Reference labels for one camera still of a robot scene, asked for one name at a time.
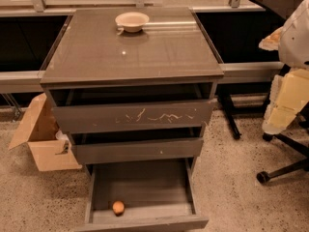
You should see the orange fruit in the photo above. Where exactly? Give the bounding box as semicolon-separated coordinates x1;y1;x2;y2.
112;201;125;216

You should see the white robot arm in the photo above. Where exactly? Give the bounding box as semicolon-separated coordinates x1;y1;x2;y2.
262;0;309;134

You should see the grey top drawer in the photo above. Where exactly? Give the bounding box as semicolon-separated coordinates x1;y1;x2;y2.
47;82;217;134

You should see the grey drawer cabinet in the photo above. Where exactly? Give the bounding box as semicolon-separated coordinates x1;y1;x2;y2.
40;6;225;232

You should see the grey middle drawer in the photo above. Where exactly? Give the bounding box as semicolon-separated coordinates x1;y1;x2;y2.
71;127;204;164

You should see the grey open bottom drawer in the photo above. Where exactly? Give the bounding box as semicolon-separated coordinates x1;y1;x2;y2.
75;159;209;232

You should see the white bowl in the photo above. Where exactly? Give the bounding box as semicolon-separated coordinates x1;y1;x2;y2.
115;12;150;33

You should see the open cardboard box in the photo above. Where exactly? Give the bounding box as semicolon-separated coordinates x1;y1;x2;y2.
9;94;82;171

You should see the black office chair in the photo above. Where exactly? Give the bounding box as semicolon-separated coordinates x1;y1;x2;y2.
251;115;308;187

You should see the black side table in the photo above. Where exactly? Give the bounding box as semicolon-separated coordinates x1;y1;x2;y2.
217;0;309;141

